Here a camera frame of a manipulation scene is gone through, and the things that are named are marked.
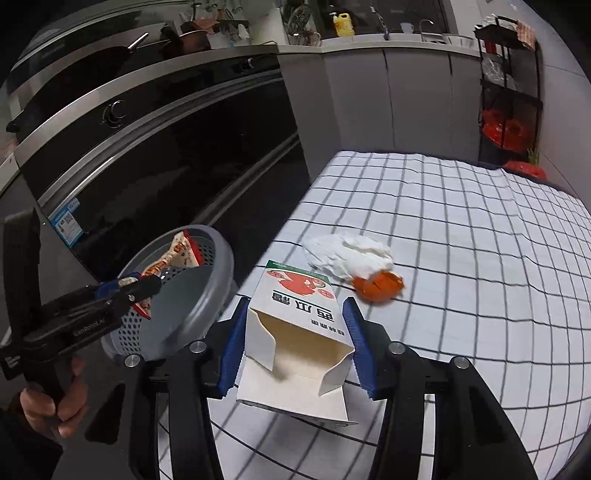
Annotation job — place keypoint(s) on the black wok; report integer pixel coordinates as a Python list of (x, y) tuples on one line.
[(69, 64)]

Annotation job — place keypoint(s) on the white cup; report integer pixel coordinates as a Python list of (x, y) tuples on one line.
[(407, 28)]

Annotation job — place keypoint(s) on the copper pot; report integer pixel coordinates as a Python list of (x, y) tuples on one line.
[(187, 39)]

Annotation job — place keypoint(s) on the clear plastic bag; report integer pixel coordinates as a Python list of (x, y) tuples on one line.
[(494, 69)]

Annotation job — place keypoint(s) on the white checked tablecloth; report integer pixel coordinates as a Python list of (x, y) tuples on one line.
[(461, 277)]

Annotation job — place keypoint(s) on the red checked cloth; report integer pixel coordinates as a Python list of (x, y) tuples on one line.
[(526, 34)]

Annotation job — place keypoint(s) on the red and white snack wrapper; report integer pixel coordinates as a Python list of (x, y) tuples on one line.
[(178, 254)]

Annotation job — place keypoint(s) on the white paper carton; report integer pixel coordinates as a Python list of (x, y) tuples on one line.
[(295, 332)]

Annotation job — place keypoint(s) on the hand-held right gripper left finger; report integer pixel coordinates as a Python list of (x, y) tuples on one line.
[(233, 344)]

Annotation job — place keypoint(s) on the glass bowl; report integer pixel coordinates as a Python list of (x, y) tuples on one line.
[(459, 40)]

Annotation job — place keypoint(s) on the person's left forearm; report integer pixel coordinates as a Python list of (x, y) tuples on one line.
[(23, 452)]

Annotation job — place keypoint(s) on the crumpled white tissue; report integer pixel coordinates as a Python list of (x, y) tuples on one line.
[(351, 254)]

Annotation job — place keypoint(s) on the red bag with green leaves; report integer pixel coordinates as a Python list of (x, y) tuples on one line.
[(526, 168)]

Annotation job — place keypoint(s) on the black built-in oven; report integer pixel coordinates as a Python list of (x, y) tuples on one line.
[(161, 161)]

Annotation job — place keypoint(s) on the tall metal faucet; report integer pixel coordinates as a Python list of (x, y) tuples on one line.
[(382, 23)]

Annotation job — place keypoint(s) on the hanging kitchen utensils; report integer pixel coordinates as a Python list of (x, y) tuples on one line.
[(217, 11)]

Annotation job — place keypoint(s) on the small metal faucet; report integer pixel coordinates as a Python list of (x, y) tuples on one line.
[(427, 26)]

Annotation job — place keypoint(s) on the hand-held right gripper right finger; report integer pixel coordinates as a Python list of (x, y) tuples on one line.
[(356, 350)]

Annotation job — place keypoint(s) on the orange peel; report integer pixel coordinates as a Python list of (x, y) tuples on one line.
[(378, 286)]

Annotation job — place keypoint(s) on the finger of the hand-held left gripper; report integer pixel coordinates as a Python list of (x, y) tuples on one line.
[(115, 287), (143, 288)]

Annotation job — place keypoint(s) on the red plastic bag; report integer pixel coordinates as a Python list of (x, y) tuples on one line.
[(501, 129)]

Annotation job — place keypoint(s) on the yellow detergent bottle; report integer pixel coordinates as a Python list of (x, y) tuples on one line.
[(342, 25)]

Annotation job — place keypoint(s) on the grey perforated basket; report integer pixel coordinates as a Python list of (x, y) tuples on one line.
[(194, 286)]

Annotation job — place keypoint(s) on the dish rack with plates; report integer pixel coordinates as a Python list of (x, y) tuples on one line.
[(302, 23)]

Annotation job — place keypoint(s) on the person's left hand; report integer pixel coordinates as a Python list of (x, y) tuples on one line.
[(69, 392)]

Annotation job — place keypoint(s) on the black metal rack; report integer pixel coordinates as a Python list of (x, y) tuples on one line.
[(535, 101)]

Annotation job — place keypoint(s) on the grey kitchen cabinet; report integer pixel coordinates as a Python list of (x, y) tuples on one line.
[(369, 101)]

